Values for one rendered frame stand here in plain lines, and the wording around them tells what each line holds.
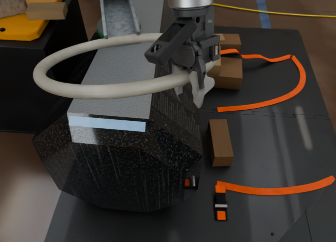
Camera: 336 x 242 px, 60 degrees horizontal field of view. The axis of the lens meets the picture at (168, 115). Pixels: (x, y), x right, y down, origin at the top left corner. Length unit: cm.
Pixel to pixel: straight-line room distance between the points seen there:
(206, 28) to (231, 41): 208
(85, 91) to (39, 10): 124
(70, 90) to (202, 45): 29
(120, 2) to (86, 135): 56
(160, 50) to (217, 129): 144
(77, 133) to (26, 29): 77
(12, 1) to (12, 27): 14
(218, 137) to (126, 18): 105
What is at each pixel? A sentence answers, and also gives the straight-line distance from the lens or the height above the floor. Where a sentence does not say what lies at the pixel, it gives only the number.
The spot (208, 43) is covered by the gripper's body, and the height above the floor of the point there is 131.
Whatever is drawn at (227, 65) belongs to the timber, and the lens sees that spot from 242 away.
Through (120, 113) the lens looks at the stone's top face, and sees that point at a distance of 116.
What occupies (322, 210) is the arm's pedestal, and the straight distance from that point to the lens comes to 133.
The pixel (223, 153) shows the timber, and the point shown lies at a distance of 186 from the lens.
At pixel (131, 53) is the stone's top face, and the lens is 142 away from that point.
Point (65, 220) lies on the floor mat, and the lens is 187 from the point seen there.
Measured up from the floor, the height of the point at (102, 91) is 126.
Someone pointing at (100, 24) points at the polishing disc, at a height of 86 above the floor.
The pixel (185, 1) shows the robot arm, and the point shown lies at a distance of 58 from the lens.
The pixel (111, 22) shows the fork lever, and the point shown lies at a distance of 117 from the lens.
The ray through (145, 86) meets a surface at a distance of 59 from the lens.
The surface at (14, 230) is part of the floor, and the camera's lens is 197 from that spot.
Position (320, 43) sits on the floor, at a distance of 319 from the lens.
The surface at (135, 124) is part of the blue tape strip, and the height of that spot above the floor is 79.
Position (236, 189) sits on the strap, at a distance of 189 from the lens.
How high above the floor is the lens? 168
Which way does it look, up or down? 50 degrees down
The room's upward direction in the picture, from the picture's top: straight up
